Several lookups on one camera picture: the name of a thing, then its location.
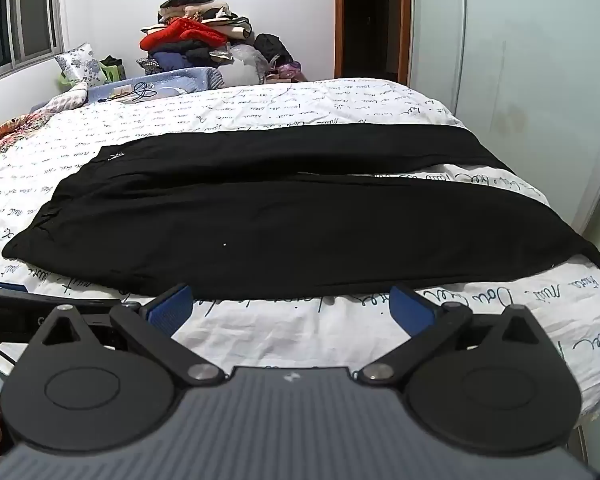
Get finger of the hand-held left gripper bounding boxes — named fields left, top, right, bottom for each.
left=0, top=281, right=126, bottom=322

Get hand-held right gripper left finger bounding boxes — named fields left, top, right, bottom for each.
left=27, top=284, right=227, bottom=387

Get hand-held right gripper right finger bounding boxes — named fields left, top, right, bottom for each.
left=356, top=284, right=561, bottom=387

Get black pants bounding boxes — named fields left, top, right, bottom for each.
left=2, top=122, right=600, bottom=302

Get floral quilt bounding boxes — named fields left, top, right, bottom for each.
left=0, top=82, right=89, bottom=174

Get white script-printed bed cover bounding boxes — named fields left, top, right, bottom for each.
left=0, top=77, right=600, bottom=416

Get green plastic basket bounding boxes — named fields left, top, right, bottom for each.
left=97, top=56, right=127, bottom=84

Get floral pillow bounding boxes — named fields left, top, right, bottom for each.
left=54, top=42, right=103, bottom=89

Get frosted glass wardrobe door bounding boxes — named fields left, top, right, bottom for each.
left=407, top=0, right=600, bottom=242

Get pile of clothes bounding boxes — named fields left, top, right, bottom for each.
left=137, top=0, right=308, bottom=86

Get wooden-framed doorway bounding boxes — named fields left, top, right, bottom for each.
left=334, top=0, right=414, bottom=86

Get black cable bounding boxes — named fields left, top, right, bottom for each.
left=129, top=81, right=157, bottom=104

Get blue tray with cables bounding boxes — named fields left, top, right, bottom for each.
left=87, top=66, right=226, bottom=106

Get window with metal frame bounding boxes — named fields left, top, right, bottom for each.
left=0, top=0, right=66, bottom=86

